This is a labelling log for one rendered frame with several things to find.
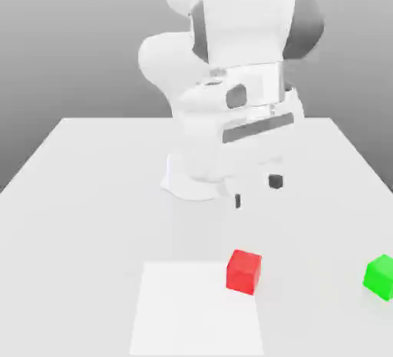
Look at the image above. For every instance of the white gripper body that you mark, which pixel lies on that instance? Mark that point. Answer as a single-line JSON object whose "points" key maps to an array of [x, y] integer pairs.
{"points": [[258, 128]]}

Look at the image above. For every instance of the small red cube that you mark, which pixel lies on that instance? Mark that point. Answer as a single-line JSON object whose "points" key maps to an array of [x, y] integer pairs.
{"points": [[243, 272]]}

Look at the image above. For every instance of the small green cube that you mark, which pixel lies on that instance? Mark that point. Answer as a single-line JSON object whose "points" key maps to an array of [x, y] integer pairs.
{"points": [[380, 277]]}

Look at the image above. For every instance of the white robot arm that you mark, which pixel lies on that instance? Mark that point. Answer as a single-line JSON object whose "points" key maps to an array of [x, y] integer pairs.
{"points": [[245, 25]]}

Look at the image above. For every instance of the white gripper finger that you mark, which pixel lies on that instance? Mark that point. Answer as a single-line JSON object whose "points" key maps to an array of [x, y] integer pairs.
{"points": [[275, 181], [237, 201]]}

